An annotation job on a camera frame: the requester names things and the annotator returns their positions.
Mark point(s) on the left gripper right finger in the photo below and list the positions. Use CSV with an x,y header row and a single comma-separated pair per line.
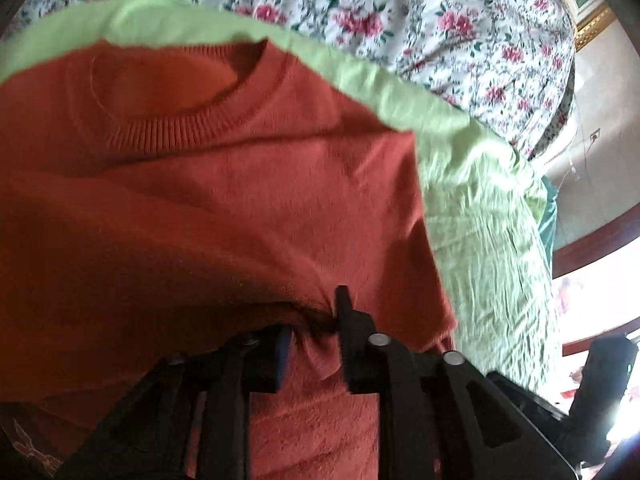
x,y
438,417

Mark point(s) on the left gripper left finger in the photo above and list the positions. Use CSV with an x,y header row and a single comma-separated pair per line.
x,y
189,417

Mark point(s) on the red knit sweater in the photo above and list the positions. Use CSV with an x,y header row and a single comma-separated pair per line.
x,y
156,201

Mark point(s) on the dark wooden furniture edge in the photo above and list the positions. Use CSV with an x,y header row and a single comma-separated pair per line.
x,y
596,245

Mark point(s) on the green bed sheet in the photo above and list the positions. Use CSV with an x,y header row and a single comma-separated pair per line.
x,y
483,201

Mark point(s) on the teal cloth at bedside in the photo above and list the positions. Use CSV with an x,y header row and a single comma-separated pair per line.
x,y
549,220

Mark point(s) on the white rose floral quilt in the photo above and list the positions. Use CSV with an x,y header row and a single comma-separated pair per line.
x,y
508,63

